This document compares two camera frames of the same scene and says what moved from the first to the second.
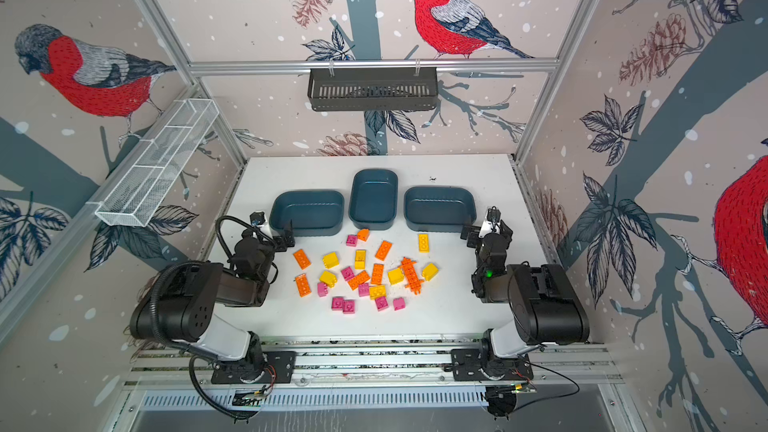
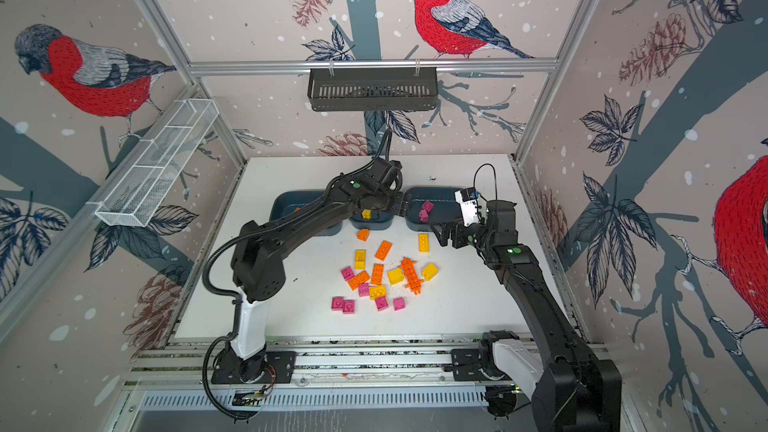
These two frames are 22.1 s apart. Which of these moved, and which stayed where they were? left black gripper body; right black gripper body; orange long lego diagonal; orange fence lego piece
Moved: left black gripper body; right black gripper body
Stayed: orange fence lego piece; orange long lego diagonal
